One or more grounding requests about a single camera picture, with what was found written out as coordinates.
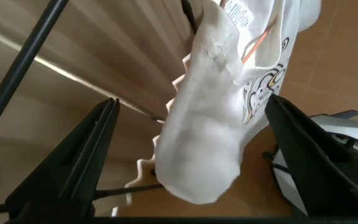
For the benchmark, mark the white curtain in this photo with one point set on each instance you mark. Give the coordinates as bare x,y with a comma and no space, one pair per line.
120,46

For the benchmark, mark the white printed t-shirt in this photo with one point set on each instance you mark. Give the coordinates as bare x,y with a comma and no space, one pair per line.
204,140

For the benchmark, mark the black clothes rack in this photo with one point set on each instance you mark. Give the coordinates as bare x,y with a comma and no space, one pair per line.
17,71

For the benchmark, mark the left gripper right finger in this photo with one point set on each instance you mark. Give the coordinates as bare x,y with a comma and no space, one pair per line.
315,174

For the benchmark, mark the pink clothes hanger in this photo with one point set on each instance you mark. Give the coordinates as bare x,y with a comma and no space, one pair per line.
258,42

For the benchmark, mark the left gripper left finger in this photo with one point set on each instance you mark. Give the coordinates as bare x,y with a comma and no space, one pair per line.
30,196

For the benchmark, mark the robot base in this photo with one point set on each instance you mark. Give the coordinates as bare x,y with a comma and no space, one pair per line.
346,127

